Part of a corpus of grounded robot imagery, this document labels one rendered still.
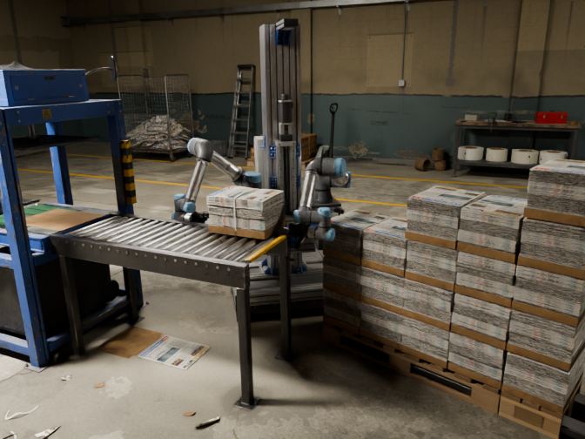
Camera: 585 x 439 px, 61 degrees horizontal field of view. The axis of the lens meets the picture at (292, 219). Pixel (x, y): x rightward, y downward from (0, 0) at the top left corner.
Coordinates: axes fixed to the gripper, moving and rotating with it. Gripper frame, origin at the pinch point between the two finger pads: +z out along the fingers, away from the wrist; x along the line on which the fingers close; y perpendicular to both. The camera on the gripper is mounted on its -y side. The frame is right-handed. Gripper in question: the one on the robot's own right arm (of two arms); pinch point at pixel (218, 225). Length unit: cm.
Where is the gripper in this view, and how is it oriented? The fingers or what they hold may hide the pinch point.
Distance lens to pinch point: 328.2
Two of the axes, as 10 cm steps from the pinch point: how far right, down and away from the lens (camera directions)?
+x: 4.0, -2.5, 8.8
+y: 0.0, -9.6, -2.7
